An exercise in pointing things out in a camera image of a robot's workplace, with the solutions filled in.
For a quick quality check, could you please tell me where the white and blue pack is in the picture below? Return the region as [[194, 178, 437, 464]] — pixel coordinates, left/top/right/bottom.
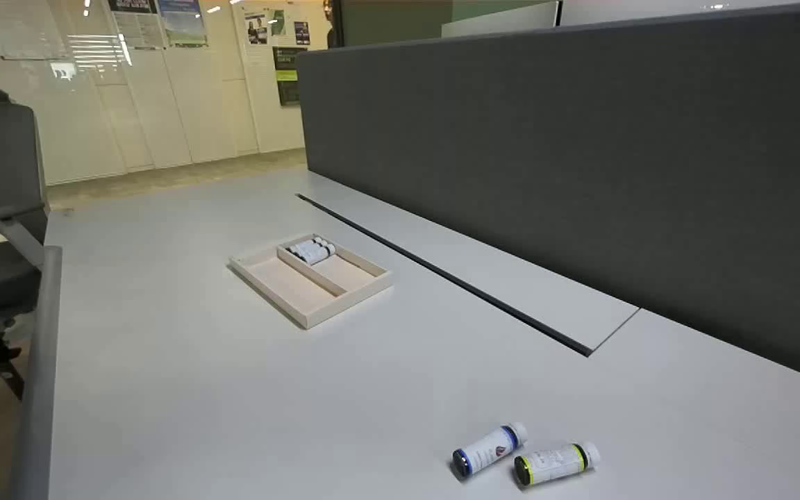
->
[[283, 234, 340, 269]]

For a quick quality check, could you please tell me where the wooden tray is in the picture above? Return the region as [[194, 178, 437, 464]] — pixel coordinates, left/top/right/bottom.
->
[[226, 230, 395, 330]]

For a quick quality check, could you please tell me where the dark grey desk partition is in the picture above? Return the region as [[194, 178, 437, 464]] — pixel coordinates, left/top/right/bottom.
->
[[295, 3, 800, 389]]

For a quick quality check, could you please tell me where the grey office chair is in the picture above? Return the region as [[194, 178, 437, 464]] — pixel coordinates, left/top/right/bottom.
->
[[0, 44, 54, 403]]

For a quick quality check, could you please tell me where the grey table cable flap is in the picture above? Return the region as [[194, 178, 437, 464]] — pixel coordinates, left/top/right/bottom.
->
[[295, 173, 641, 358]]

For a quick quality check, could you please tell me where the dark green wall poster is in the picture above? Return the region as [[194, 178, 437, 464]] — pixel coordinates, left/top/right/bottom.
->
[[269, 44, 308, 111]]

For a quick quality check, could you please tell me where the small photo wall poster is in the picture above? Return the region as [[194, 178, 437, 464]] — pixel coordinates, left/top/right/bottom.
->
[[242, 8, 273, 47]]

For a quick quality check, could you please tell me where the large wall poster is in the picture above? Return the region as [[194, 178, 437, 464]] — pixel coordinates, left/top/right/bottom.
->
[[156, 0, 212, 50]]

